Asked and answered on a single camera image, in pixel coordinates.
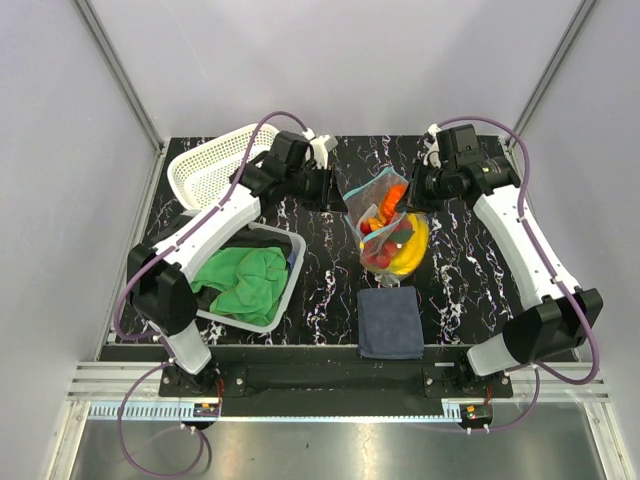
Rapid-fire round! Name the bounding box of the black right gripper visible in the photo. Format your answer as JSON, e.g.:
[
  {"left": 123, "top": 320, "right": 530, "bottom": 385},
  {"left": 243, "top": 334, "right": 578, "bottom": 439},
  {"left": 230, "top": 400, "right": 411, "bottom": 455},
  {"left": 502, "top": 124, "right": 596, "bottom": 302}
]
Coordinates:
[{"left": 394, "top": 159, "right": 455, "bottom": 215}]

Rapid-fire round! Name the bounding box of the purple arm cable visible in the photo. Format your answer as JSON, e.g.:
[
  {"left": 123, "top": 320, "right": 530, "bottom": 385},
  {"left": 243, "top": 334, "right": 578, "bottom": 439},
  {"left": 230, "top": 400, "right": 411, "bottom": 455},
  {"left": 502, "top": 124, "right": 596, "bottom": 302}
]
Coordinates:
[
  {"left": 414, "top": 115, "right": 601, "bottom": 432},
  {"left": 112, "top": 110, "right": 309, "bottom": 474}
]

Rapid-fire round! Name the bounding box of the yellow fake banana bunch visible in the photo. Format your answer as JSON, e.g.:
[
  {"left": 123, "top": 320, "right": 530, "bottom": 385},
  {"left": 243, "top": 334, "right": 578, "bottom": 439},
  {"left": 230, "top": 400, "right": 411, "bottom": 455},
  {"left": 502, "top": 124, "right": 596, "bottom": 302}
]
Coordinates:
[{"left": 375, "top": 214, "right": 429, "bottom": 277}]

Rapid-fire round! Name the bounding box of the clear zip top bag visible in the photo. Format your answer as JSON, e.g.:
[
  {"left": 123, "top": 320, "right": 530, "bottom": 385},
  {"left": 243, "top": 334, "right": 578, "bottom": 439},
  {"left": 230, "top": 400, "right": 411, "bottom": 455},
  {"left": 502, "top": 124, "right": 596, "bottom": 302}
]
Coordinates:
[{"left": 343, "top": 167, "right": 429, "bottom": 287}]

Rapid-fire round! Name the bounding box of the aluminium frame post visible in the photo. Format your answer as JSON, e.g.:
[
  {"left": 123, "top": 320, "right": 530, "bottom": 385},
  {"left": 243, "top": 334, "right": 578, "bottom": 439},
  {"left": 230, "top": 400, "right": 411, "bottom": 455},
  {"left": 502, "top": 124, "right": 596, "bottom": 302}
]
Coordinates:
[
  {"left": 513, "top": 0, "right": 599, "bottom": 136},
  {"left": 71, "top": 0, "right": 164, "bottom": 153}
]

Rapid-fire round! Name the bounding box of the red fake strawberry bunch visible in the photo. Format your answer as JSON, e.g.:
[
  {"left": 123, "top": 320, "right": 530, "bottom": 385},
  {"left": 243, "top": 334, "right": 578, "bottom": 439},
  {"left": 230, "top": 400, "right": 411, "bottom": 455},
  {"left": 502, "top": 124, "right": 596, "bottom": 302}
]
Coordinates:
[{"left": 360, "top": 218, "right": 414, "bottom": 270}]

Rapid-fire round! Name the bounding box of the aluminium front rail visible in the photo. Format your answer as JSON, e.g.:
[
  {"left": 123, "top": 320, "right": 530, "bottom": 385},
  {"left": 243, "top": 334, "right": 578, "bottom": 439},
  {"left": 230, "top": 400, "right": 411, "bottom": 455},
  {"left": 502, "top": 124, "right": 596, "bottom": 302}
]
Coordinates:
[{"left": 65, "top": 362, "right": 612, "bottom": 404}]

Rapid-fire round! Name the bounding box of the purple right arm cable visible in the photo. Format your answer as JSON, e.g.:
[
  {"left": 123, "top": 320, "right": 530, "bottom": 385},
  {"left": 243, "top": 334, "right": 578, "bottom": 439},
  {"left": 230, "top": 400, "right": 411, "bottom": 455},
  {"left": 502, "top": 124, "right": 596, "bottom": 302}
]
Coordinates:
[{"left": 414, "top": 115, "right": 601, "bottom": 432}]

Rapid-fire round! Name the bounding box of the green microfibre cloth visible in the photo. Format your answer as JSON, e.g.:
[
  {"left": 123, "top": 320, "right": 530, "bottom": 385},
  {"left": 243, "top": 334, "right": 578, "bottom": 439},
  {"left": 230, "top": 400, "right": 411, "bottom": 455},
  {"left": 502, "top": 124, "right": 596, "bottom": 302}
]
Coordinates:
[{"left": 191, "top": 247, "right": 289, "bottom": 327}]

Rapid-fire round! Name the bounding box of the left aluminium frame post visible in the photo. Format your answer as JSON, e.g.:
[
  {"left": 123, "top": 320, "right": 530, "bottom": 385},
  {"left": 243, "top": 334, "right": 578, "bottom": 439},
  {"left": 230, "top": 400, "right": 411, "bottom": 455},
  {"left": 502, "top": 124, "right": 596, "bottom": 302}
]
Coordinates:
[{"left": 71, "top": 0, "right": 164, "bottom": 153}]

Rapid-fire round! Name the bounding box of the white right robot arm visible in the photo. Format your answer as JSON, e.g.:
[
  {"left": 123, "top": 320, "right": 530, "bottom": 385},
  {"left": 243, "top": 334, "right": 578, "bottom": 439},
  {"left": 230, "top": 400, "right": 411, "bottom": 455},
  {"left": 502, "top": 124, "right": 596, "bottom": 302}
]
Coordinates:
[{"left": 396, "top": 116, "right": 603, "bottom": 397}]

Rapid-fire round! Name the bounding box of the dark blue folded towel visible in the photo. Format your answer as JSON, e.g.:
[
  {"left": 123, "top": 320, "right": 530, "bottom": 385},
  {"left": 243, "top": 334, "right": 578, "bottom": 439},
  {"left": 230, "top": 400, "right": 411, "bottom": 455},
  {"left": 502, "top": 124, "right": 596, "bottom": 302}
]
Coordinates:
[{"left": 357, "top": 286, "right": 425, "bottom": 360}]

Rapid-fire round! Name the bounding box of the orange fake ginger root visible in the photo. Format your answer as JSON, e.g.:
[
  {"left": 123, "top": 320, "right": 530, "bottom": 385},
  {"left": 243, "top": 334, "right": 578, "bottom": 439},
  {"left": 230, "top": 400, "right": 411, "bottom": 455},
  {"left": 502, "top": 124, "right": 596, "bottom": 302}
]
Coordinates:
[{"left": 358, "top": 204, "right": 391, "bottom": 235}]

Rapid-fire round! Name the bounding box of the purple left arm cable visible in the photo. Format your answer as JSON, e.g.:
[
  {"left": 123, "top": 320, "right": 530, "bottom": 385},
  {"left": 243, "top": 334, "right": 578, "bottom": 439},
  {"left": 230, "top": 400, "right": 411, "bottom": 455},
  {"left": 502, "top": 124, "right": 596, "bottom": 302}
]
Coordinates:
[{"left": 112, "top": 110, "right": 309, "bottom": 474}]

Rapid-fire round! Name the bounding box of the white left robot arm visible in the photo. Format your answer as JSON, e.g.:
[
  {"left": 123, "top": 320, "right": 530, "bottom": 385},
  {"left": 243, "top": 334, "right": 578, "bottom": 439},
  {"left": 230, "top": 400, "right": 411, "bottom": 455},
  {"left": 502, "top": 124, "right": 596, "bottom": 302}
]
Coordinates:
[{"left": 120, "top": 131, "right": 346, "bottom": 396}]

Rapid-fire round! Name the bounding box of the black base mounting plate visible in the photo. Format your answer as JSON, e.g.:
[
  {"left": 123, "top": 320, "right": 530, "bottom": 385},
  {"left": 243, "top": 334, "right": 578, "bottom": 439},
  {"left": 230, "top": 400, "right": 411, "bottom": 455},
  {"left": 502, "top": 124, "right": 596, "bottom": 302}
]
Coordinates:
[{"left": 159, "top": 362, "right": 514, "bottom": 400}]

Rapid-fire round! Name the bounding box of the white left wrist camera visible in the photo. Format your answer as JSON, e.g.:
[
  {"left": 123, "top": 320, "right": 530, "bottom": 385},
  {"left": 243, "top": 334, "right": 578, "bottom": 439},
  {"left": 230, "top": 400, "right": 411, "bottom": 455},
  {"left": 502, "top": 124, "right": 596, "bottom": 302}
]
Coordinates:
[{"left": 302, "top": 129, "right": 338, "bottom": 169}]

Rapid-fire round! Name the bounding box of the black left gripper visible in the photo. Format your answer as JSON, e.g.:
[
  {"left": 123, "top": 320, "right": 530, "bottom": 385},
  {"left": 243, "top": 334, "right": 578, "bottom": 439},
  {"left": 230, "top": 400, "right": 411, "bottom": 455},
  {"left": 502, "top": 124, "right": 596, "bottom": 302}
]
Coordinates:
[{"left": 285, "top": 162, "right": 348, "bottom": 214}]

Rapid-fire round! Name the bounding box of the orange fake bell pepper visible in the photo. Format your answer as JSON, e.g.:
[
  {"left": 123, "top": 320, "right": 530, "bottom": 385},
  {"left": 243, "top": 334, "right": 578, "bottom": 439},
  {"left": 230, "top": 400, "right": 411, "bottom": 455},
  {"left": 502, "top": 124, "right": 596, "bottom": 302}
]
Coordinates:
[{"left": 378, "top": 184, "right": 406, "bottom": 222}]

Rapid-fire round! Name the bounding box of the white perforated plastic basket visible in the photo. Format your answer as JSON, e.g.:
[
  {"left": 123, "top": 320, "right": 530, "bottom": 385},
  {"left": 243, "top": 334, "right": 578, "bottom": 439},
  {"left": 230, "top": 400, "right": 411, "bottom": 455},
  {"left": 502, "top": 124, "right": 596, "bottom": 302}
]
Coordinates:
[{"left": 167, "top": 124, "right": 256, "bottom": 210}]

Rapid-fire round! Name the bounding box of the grey plastic bin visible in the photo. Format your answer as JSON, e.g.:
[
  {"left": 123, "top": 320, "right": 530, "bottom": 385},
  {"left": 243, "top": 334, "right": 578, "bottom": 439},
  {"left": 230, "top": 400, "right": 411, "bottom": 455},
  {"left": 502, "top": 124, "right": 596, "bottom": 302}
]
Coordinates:
[{"left": 191, "top": 223, "right": 306, "bottom": 333}]

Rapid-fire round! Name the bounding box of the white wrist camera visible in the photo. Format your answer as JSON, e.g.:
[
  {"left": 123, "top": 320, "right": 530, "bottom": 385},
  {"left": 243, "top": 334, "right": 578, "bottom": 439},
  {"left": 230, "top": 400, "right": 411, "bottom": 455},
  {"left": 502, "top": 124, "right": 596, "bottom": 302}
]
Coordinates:
[
  {"left": 422, "top": 123, "right": 442, "bottom": 169},
  {"left": 302, "top": 129, "right": 338, "bottom": 169}
]

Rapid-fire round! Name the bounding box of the black cloth in bin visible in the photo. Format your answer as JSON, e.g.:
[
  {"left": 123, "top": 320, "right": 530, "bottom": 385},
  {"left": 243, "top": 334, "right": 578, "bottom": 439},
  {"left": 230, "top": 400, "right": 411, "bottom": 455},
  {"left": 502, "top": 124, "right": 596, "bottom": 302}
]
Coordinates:
[{"left": 237, "top": 229, "right": 293, "bottom": 260}]

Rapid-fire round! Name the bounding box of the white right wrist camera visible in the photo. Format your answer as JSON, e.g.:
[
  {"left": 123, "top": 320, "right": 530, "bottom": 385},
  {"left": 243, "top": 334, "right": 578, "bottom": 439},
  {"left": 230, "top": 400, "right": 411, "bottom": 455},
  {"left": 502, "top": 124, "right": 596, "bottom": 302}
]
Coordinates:
[{"left": 422, "top": 123, "right": 442, "bottom": 169}]

